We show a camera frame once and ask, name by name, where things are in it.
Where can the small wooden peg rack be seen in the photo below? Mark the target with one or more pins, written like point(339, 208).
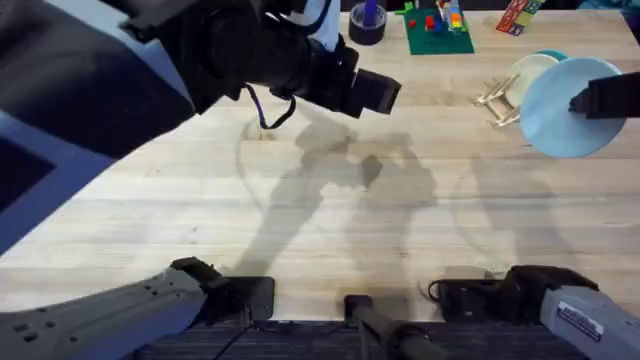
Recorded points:
point(487, 95)

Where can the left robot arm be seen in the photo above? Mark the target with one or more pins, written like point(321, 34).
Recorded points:
point(75, 75)

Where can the black tape roll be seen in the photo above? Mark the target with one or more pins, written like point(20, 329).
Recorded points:
point(357, 32)

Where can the black camera stand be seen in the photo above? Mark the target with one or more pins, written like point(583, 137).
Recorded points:
point(380, 325)

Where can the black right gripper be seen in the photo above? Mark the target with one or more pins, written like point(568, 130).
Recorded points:
point(631, 95)

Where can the green board with toy blocks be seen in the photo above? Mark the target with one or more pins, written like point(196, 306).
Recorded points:
point(440, 44)

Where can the black rail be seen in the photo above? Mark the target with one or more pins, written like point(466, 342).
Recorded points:
point(300, 342)

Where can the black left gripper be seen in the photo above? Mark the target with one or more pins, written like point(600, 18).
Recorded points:
point(260, 55)

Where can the light blue plate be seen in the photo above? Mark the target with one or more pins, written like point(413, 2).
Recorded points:
point(550, 122)

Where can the colourful printed box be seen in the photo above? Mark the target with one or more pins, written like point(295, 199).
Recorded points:
point(515, 17)

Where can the teal plate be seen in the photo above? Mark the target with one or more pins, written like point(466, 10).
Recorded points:
point(556, 53)

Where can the white plate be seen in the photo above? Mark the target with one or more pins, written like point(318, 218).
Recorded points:
point(530, 75)

